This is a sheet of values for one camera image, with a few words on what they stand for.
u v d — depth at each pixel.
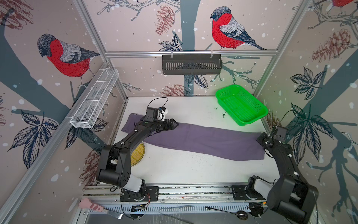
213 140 0.91
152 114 0.70
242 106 1.14
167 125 0.78
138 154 0.87
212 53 0.91
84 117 0.69
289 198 0.40
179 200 0.72
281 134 0.64
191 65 1.05
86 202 0.69
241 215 0.67
